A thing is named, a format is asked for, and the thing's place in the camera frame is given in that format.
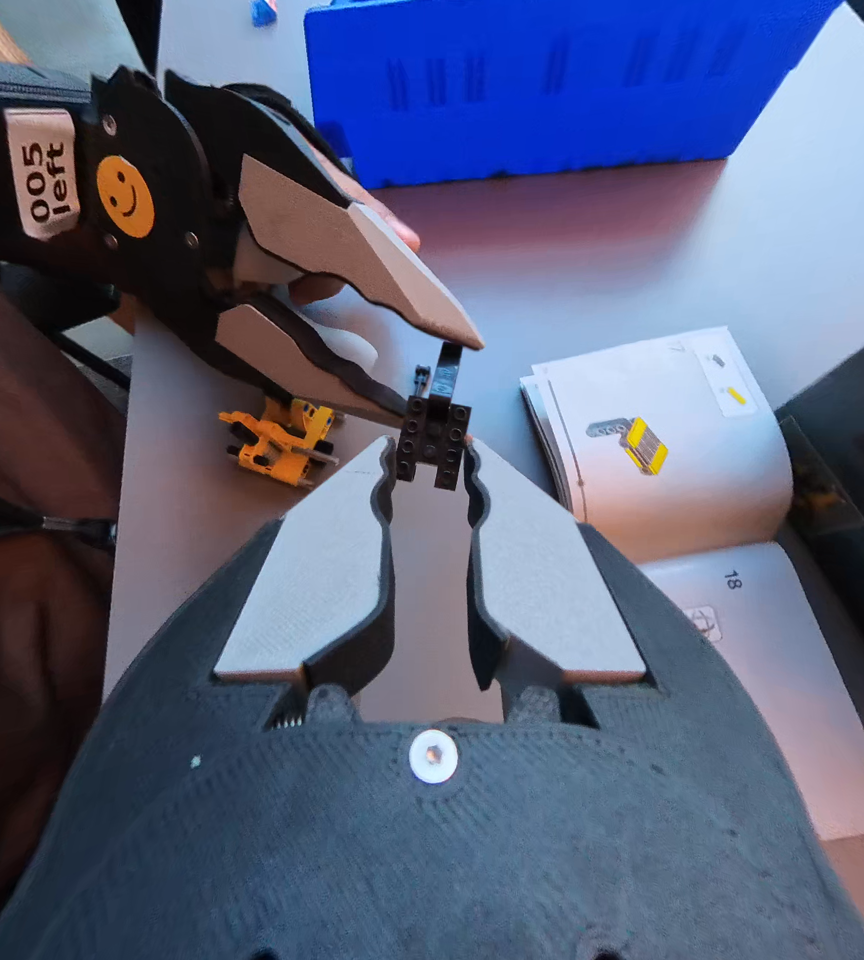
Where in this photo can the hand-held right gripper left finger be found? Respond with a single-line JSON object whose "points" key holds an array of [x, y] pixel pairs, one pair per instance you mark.
{"points": [[312, 592]]}

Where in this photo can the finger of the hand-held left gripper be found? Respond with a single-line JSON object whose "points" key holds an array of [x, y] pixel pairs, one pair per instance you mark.
{"points": [[312, 217], [267, 337]]}

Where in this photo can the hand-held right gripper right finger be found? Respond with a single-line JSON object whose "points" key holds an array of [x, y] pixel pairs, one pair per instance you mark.
{"points": [[552, 592]]}

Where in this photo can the black lego assembly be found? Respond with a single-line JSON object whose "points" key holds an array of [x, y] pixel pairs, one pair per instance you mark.
{"points": [[432, 442]]}

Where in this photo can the yellow lego assembly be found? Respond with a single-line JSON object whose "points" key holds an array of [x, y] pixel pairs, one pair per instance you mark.
{"points": [[274, 446]]}

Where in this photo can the small blue lego piece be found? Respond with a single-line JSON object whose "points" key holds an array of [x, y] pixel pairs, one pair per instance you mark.
{"points": [[263, 11]]}

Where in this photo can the lego instruction booklet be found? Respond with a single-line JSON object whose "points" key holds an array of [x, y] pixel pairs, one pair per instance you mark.
{"points": [[701, 480]]}

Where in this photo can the black lego set box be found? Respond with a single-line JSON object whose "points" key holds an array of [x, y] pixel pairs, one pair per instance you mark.
{"points": [[851, 480]]}

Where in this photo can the person's left hand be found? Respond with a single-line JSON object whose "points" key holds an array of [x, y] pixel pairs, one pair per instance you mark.
{"points": [[390, 225]]}

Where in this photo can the blue plastic bin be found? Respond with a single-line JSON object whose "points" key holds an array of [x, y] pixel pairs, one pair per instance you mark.
{"points": [[552, 90]]}

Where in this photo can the person's brown trouser leg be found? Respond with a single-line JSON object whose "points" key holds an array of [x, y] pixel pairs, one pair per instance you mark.
{"points": [[19, 675]]}

